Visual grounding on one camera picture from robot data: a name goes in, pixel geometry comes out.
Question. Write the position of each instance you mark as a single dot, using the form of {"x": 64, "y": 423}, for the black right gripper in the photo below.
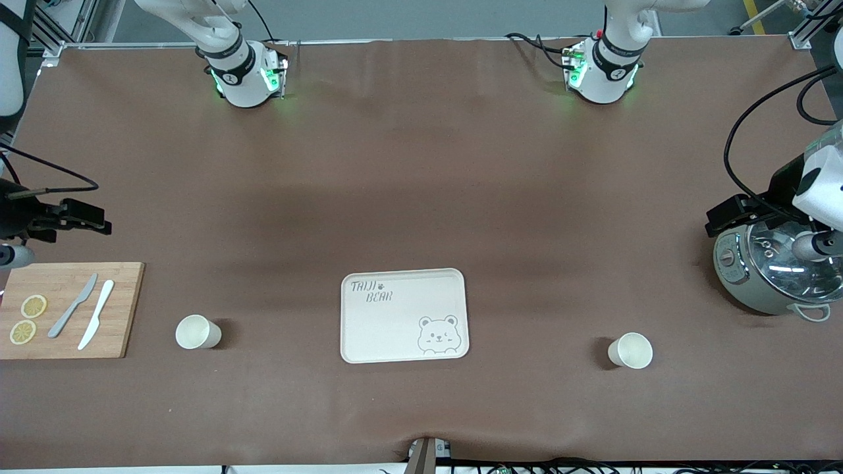
{"x": 14, "y": 217}

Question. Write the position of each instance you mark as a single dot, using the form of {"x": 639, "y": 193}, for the grey plastic knife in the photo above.
{"x": 69, "y": 309}

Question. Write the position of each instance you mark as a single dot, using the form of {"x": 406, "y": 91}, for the bamboo cutting board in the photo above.
{"x": 125, "y": 309}

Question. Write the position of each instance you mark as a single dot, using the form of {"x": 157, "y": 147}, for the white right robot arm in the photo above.
{"x": 238, "y": 74}

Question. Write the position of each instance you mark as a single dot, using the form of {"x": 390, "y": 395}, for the grey pot with glass lid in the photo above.
{"x": 736, "y": 280}

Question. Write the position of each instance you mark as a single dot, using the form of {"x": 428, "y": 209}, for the cream tray with bear print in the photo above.
{"x": 388, "y": 329}

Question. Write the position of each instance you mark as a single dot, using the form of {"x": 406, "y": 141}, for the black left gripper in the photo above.
{"x": 779, "y": 189}

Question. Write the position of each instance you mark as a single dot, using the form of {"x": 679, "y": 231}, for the lemon slice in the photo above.
{"x": 23, "y": 332}
{"x": 33, "y": 306}

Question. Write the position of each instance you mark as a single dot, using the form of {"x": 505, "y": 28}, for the aluminium frame profile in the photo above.
{"x": 813, "y": 29}
{"x": 56, "y": 29}

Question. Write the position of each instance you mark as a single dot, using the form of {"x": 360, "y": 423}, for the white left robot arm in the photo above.
{"x": 606, "y": 74}

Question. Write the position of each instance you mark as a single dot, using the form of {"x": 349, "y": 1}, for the glass pot lid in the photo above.
{"x": 777, "y": 263}

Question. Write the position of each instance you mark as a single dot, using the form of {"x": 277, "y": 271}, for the aluminium camera mount post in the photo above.
{"x": 425, "y": 457}

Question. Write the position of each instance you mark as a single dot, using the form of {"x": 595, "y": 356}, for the white plastic knife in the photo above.
{"x": 97, "y": 315}

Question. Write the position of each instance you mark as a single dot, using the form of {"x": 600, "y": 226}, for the white paper cup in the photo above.
{"x": 196, "y": 332}
{"x": 630, "y": 350}

